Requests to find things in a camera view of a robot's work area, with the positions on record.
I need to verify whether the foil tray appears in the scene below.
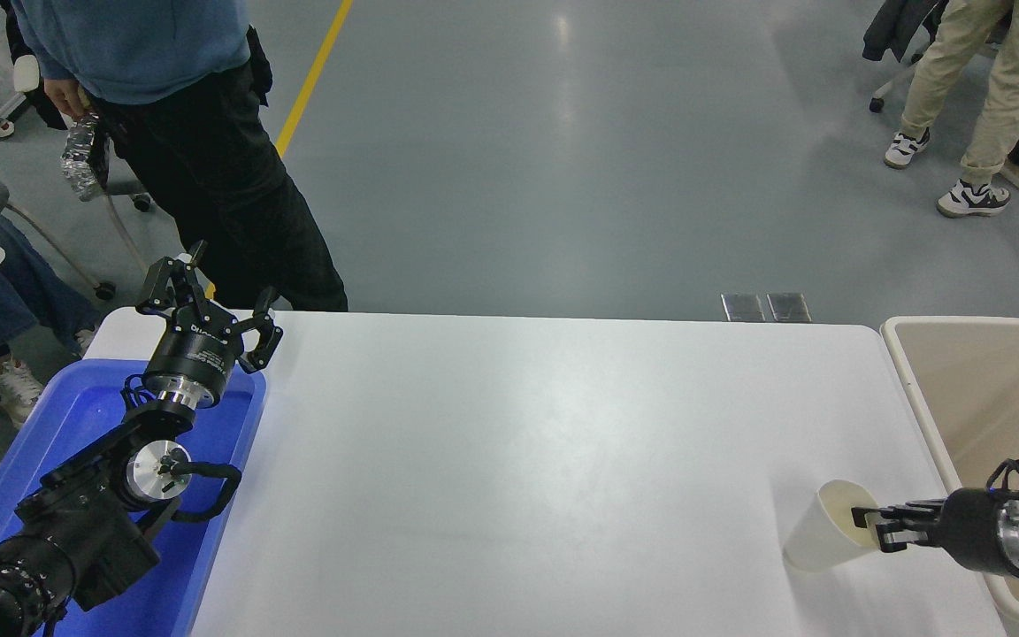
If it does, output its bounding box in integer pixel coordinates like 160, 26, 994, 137
61, 111, 105, 197

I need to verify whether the metal floor socket plate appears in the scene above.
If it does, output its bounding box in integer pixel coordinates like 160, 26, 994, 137
767, 293, 813, 323
721, 293, 767, 323

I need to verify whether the person's hand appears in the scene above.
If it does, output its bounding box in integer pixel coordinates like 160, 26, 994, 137
43, 78, 96, 121

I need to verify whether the black jacket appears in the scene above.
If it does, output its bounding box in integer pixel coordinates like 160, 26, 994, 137
244, 25, 274, 107

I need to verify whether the blue plastic tray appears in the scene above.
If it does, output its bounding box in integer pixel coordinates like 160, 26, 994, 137
0, 358, 269, 637

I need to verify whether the white paper cup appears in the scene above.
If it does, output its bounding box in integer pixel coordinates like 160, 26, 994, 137
782, 480, 884, 572

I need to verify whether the large pale bin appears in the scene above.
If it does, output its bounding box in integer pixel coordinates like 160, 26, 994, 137
879, 316, 1019, 637

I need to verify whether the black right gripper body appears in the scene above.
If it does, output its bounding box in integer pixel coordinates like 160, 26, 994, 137
936, 488, 1011, 572

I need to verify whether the white wheeled chair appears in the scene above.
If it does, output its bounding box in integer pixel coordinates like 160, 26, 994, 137
870, 53, 928, 113

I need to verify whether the dark grey jacket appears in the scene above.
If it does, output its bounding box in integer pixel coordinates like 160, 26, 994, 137
862, 0, 951, 63

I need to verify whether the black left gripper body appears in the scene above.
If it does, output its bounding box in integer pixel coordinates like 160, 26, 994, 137
143, 310, 243, 401

